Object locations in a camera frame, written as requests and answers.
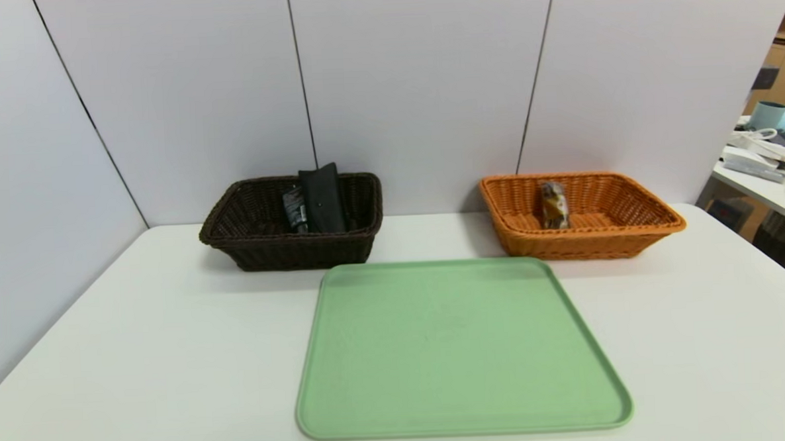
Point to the black leather glasses case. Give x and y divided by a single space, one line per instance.
323 197

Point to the black face cream tube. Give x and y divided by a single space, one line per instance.
295 211

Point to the chocolate ball pack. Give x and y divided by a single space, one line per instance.
555 207

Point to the dark brown wicker basket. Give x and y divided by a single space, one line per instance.
261 246

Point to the orange wicker basket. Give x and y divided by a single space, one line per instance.
605 231

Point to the light green plastic tray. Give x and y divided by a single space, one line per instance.
458 350

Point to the brown box under table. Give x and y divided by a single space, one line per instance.
730 210

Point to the white power strip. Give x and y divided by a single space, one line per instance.
748 162

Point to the white side table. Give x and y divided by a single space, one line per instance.
762 191

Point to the teal cup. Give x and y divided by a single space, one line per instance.
767 116

